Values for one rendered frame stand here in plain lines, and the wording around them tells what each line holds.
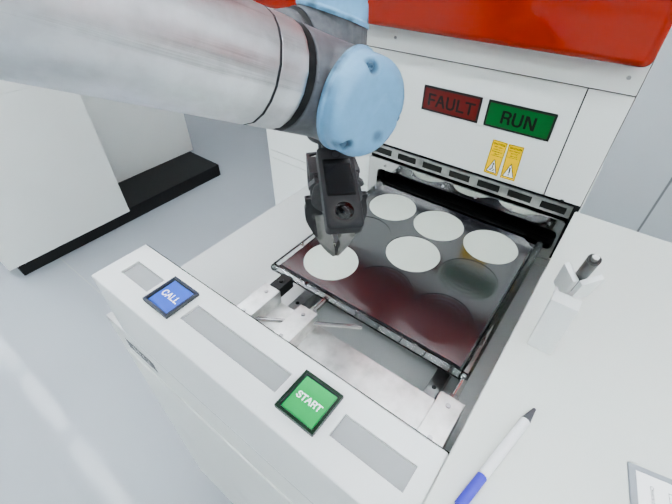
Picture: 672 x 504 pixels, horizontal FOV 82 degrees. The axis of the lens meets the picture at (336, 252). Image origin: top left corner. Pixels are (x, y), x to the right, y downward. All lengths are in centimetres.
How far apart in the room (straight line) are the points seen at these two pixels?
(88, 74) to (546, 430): 49
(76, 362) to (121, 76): 176
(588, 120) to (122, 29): 68
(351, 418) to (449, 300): 29
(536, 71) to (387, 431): 60
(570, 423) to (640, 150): 196
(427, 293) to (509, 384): 22
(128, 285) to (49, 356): 140
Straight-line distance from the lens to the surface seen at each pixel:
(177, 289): 61
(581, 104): 77
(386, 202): 86
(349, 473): 44
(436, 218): 83
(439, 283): 69
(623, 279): 72
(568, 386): 55
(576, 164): 80
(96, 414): 176
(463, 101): 82
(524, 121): 79
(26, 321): 224
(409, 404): 57
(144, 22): 23
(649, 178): 243
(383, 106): 30
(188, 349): 54
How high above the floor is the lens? 138
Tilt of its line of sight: 41 degrees down
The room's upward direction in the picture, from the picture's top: straight up
